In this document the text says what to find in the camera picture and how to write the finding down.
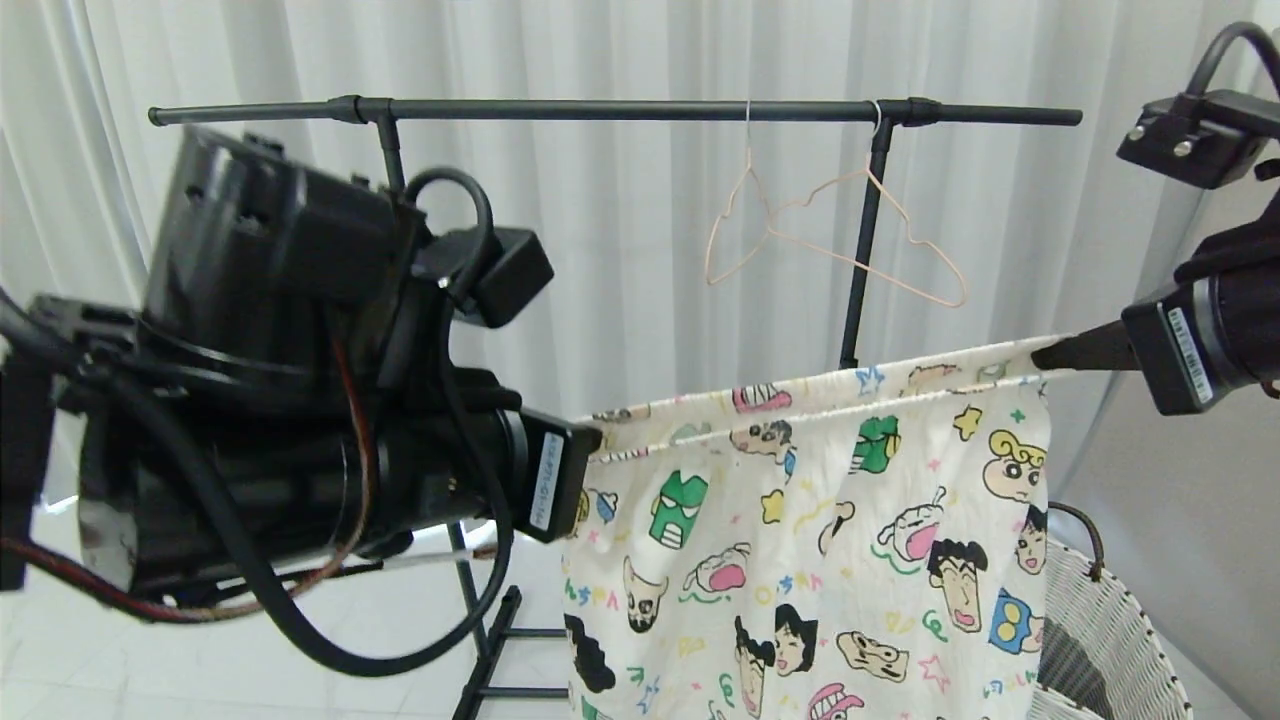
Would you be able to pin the pink clothes hanger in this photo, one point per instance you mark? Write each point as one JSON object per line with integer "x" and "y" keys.
{"x": 910, "y": 289}
{"x": 747, "y": 130}

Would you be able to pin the cream printed garment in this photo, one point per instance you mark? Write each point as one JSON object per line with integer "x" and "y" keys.
{"x": 800, "y": 550}

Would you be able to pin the black clothes rack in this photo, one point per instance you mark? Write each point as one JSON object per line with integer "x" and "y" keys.
{"x": 600, "y": 108}

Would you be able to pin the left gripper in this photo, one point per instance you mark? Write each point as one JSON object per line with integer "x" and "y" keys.
{"x": 555, "y": 480}

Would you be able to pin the white laundry basket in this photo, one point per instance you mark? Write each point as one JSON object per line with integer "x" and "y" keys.
{"x": 1120, "y": 650}

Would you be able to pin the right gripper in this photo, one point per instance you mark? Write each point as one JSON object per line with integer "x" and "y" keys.
{"x": 1240, "y": 330}

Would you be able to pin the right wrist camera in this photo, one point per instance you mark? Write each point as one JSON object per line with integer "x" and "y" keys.
{"x": 1200, "y": 135}

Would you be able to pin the white curtain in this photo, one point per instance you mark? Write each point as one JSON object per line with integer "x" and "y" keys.
{"x": 620, "y": 250}

